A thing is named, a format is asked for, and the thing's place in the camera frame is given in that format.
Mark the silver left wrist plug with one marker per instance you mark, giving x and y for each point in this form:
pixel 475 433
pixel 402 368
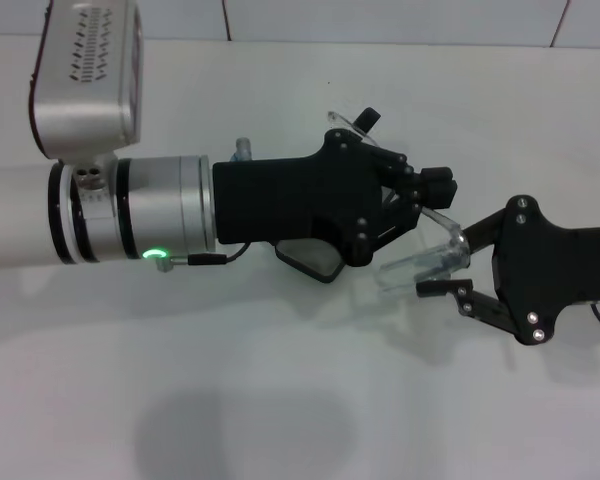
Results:
pixel 242 150

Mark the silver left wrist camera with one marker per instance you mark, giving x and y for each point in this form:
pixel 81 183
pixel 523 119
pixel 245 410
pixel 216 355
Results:
pixel 85 115

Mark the clear transparent glasses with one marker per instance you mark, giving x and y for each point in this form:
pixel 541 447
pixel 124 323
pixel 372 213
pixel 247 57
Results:
pixel 450 250

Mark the black glasses case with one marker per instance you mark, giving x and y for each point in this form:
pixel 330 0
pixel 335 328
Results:
pixel 310 260

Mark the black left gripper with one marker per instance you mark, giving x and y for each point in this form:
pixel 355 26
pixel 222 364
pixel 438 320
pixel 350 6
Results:
pixel 290 200

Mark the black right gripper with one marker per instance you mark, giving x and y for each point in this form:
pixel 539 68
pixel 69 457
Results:
pixel 555 270

